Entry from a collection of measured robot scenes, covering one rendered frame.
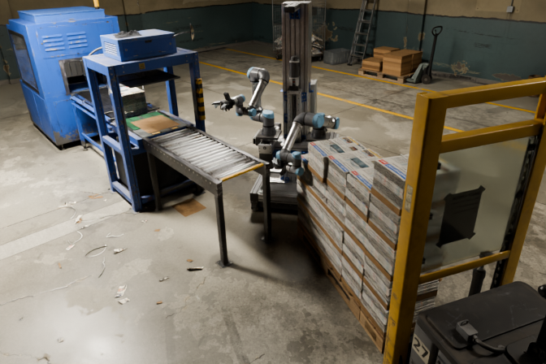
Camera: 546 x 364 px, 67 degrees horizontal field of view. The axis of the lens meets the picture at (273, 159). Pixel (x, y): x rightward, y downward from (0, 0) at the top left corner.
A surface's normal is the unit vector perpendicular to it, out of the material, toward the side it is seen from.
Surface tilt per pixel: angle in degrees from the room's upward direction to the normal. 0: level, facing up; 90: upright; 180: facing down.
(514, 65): 90
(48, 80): 90
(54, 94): 90
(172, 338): 0
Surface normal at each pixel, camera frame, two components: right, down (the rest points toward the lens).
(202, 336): -0.03, -0.91
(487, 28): -0.76, 0.29
